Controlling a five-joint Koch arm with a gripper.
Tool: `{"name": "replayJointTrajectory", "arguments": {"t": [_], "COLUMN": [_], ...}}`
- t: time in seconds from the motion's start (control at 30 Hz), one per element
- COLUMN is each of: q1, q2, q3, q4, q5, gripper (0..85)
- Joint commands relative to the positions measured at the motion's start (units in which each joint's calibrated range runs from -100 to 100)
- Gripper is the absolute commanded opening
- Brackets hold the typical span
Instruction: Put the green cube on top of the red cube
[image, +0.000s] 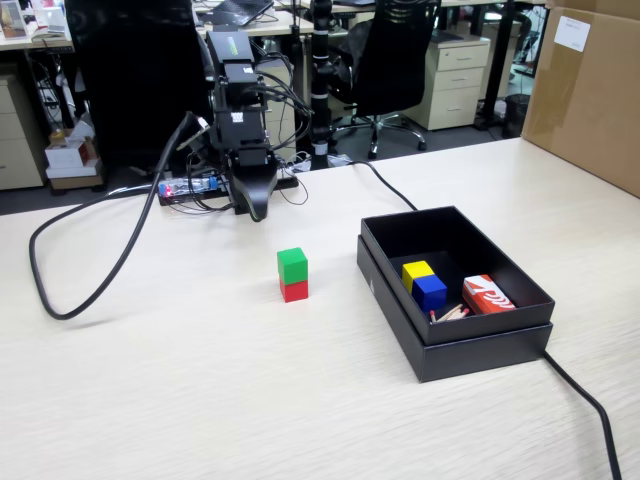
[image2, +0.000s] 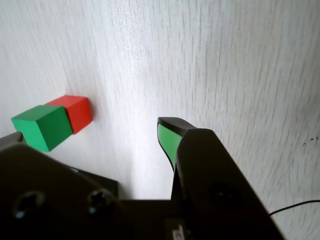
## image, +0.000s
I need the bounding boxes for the controller board with red LED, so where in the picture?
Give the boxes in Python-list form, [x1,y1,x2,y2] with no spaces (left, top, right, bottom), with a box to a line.
[157,174,232,207]

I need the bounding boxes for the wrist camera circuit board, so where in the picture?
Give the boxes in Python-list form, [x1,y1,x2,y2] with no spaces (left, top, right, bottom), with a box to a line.
[177,114,212,152]

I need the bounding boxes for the black open box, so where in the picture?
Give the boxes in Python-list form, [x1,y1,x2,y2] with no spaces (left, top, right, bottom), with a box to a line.
[355,234,555,384]

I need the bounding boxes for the black pole stand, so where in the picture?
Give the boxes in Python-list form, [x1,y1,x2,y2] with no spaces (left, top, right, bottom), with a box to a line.
[308,0,335,170]

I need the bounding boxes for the black solid-back office chair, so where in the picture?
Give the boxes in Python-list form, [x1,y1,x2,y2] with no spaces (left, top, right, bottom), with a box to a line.
[63,0,216,174]

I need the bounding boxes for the blue cube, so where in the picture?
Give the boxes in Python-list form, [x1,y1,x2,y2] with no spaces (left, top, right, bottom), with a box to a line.
[411,274,448,312]

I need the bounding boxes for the orange white matchbox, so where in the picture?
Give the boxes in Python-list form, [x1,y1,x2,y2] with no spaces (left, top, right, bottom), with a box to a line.
[461,274,517,316]

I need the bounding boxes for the black trash bin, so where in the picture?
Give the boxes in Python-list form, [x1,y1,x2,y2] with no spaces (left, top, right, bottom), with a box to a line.
[501,93,532,140]

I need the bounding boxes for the white power strip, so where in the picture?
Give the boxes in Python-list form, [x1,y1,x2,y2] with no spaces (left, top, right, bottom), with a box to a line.
[279,152,354,176]

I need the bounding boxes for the black power cable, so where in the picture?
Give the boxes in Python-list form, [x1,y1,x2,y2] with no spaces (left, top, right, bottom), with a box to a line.
[344,160,624,480]

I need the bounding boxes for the yellow cube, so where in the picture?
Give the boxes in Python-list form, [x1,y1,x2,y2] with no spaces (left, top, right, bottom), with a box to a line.
[401,260,435,294]

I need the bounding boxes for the small picture frame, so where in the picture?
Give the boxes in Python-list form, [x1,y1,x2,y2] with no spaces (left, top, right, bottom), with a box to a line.
[0,0,27,41]

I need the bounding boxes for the thick black sleeved cable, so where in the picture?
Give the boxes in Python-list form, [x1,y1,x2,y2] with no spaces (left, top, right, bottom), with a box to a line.
[28,110,201,321]

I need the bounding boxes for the cream three-drawer cabinet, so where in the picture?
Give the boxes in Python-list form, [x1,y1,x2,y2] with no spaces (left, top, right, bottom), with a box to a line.
[401,37,492,132]

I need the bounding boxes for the green cube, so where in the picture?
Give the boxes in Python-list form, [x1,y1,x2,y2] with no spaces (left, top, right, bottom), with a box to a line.
[276,247,308,283]

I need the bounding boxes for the black mesh office chair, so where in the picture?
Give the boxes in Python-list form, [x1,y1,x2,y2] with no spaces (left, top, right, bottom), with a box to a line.
[330,0,442,160]

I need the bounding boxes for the dark laptop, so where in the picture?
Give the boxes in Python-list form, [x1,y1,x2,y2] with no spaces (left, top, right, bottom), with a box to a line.
[206,0,276,28]

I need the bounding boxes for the red cube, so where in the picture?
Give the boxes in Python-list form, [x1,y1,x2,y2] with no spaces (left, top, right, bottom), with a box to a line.
[279,278,310,304]

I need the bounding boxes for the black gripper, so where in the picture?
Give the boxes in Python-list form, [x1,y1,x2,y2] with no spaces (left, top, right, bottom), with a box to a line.
[212,107,279,224]

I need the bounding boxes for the black cardboard box tray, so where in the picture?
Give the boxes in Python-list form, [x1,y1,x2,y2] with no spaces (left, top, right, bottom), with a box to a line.
[359,204,557,347]

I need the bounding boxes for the large brown cardboard box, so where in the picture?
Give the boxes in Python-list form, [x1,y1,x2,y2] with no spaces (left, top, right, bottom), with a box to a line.
[519,0,640,200]

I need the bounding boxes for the thin black wire bundle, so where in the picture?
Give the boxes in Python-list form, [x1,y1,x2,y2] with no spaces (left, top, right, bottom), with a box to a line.
[187,42,317,215]

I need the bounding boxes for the stack of white boxes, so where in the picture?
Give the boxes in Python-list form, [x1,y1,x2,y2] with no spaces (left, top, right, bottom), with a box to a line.
[43,127,105,192]

